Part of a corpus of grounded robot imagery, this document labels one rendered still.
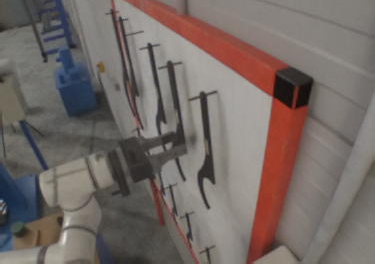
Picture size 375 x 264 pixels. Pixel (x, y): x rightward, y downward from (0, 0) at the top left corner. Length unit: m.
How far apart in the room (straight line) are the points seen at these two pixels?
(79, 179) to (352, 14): 0.60
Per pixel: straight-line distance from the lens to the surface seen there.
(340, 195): 0.48
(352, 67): 0.44
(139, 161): 0.64
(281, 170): 0.58
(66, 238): 0.70
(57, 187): 0.67
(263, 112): 0.57
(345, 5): 0.43
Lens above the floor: 2.61
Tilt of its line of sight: 37 degrees down
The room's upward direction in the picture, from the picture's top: 5 degrees counter-clockwise
